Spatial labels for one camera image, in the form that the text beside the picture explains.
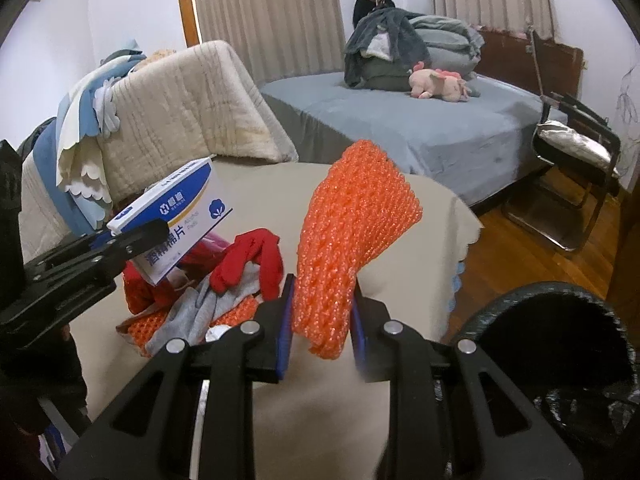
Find grey cloth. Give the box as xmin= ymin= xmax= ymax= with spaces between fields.
xmin=146 ymin=262 xmax=259 ymax=356

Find white blue medicine box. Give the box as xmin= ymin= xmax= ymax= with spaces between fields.
xmin=107 ymin=157 xmax=233 ymax=285

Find red cloth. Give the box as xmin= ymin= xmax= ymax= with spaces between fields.
xmin=122 ymin=229 xmax=284 ymax=314

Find orange foam net sleeve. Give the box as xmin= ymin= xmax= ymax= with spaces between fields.
xmin=292 ymin=140 xmax=423 ymax=360

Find white tissue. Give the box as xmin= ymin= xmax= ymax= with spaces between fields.
xmin=205 ymin=324 xmax=231 ymax=342

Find pink face mask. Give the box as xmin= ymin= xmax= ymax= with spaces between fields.
xmin=195 ymin=231 xmax=231 ymax=256

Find black lined trash bin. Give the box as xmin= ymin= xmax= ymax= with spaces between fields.
xmin=454 ymin=282 xmax=639 ymax=479

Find blue white scalloped cloth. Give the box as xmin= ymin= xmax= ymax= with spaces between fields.
xmin=32 ymin=48 xmax=145 ymax=235

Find beige quilted blanket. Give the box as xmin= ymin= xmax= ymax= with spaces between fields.
xmin=18 ymin=40 xmax=298 ymax=260

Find black cantilever chair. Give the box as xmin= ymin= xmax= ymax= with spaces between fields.
xmin=502 ymin=28 xmax=620 ymax=254

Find grey bed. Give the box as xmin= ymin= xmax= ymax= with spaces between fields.
xmin=260 ymin=73 xmax=544 ymax=206

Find silver seat cushion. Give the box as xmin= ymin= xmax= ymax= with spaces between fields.
xmin=535 ymin=120 xmax=611 ymax=171

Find left beige curtain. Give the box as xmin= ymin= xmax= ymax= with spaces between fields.
xmin=194 ymin=0 xmax=345 ymax=84

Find pink pig plush toy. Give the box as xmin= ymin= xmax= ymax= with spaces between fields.
xmin=409 ymin=62 xmax=469 ymax=103

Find dark wooden headboard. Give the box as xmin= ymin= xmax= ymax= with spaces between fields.
xmin=475 ymin=27 xmax=584 ymax=98

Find folded grey bedding pile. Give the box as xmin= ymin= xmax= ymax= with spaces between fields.
xmin=358 ymin=15 xmax=485 ymax=92

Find dark grey fleece blanket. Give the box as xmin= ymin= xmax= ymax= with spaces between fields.
xmin=344 ymin=8 xmax=431 ymax=87

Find hanging white cables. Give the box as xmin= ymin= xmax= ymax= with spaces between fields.
xmin=612 ymin=54 xmax=640 ymax=181

